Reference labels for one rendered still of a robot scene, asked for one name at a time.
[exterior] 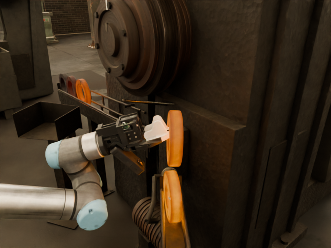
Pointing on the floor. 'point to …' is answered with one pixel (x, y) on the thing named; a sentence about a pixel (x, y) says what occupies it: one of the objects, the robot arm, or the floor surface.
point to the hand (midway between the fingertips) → (174, 132)
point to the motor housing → (150, 236)
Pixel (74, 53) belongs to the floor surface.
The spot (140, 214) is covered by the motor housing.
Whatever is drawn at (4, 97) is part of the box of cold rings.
